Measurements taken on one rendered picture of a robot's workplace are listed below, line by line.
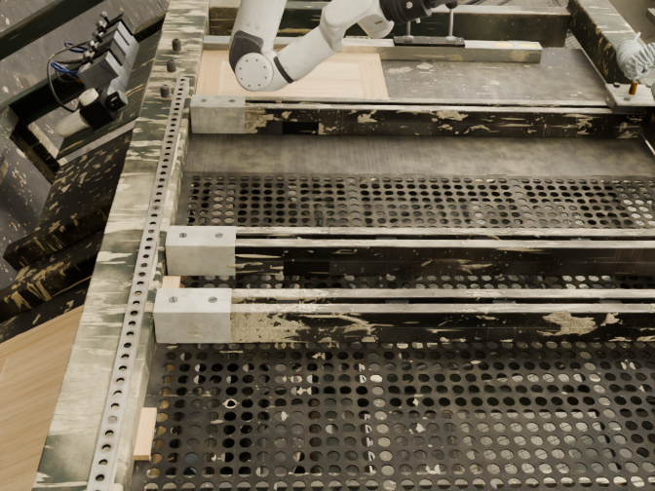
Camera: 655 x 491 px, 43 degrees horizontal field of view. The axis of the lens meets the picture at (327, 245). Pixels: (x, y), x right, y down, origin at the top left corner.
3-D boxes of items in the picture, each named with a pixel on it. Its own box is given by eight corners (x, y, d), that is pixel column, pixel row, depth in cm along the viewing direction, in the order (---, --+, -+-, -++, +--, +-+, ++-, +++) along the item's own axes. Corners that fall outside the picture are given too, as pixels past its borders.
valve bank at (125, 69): (60, 27, 229) (133, -14, 223) (93, 69, 237) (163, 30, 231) (15, 115, 189) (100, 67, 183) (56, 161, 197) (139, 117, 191)
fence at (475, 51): (205, 49, 235) (204, 35, 232) (535, 55, 241) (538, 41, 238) (203, 56, 231) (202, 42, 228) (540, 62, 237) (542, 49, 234)
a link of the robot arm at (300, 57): (334, 56, 168) (258, 109, 174) (339, 51, 178) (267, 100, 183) (304, 12, 166) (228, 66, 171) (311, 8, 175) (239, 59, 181)
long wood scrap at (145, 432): (142, 412, 128) (141, 407, 127) (156, 412, 128) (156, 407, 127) (134, 460, 121) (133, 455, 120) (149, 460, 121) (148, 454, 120)
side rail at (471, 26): (211, 33, 258) (210, -2, 252) (558, 40, 265) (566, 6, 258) (210, 41, 253) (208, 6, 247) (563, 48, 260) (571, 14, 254)
